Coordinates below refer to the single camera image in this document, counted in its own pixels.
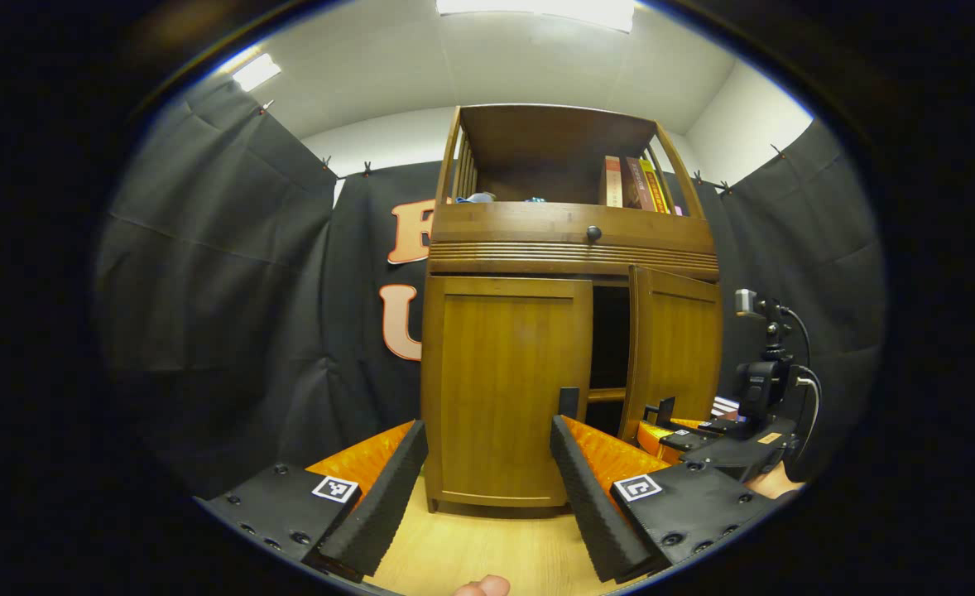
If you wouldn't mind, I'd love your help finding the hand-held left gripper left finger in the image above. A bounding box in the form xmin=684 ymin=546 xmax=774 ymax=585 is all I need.
xmin=194 ymin=420 xmax=430 ymax=583

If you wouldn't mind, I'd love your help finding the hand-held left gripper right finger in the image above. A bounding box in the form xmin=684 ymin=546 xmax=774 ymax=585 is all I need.
xmin=549 ymin=416 xmax=778 ymax=584

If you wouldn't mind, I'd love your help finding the wooden shoe cabinet door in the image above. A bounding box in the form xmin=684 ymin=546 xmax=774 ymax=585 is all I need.
xmin=624 ymin=265 xmax=724 ymax=440
xmin=421 ymin=276 xmax=594 ymax=507

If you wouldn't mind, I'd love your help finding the wooden double-door shoe cabinet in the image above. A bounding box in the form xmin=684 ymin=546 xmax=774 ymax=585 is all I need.
xmin=420 ymin=103 xmax=724 ymax=518

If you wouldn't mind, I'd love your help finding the wooden cabinet drawer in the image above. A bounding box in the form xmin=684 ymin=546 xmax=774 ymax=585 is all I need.
xmin=427 ymin=201 xmax=720 ymax=281

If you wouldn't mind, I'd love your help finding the yellow book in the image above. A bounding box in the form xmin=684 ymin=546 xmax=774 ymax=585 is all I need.
xmin=638 ymin=159 xmax=670 ymax=214

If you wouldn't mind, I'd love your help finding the dark red book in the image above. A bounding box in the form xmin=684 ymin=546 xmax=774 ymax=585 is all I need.
xmin=624 ymin=157 xmax=652 ymax=210

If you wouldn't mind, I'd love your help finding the small ceiling light panel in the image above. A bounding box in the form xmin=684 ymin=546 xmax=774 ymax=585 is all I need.
xmin=231 ymin=54 xmax=283 ymax=92

